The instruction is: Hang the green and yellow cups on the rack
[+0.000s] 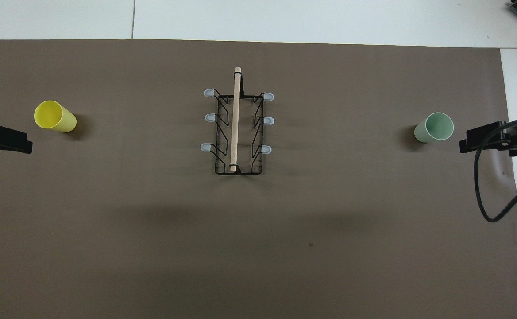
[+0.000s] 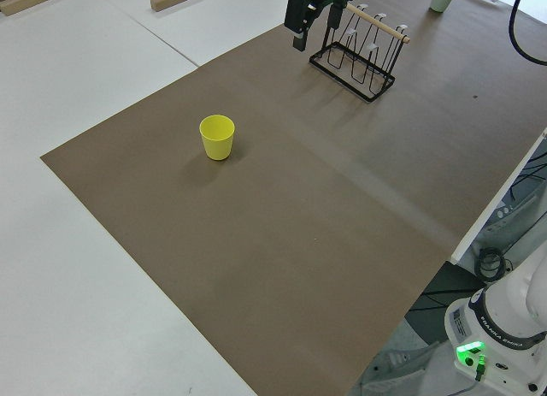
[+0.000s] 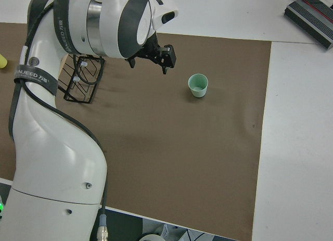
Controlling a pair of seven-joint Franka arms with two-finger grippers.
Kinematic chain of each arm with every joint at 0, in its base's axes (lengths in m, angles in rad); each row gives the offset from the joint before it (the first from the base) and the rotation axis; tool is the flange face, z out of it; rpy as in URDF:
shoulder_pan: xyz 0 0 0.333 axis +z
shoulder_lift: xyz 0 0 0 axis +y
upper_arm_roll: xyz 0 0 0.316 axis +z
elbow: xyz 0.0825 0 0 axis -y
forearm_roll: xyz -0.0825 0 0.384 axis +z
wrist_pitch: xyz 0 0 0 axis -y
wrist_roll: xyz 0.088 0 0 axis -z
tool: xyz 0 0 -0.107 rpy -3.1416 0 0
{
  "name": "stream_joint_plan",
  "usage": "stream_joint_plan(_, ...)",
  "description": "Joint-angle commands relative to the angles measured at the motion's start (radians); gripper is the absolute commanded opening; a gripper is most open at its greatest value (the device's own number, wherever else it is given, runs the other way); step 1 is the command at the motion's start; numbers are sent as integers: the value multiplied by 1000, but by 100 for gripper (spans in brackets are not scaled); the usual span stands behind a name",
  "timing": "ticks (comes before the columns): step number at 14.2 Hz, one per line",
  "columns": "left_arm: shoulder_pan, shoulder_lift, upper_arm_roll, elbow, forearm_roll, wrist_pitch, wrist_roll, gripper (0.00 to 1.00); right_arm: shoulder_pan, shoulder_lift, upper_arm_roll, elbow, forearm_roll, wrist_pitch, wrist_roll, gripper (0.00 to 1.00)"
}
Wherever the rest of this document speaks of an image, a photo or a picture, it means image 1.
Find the black wire cup rack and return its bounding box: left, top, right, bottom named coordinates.
left=200, top=67, right=275, bottom=176

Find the brown table mat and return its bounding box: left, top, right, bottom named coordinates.
left=0, top=39, right=517, bottom=319

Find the pale green plastic cup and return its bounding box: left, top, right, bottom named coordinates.
left=414, top=112, right=455, bottom=144

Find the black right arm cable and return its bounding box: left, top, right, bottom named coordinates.
left=474, top=116, right=517, bottom=223

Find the yellow plastic cup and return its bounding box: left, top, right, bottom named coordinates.
left=34, top=100, right=77, bottom=132

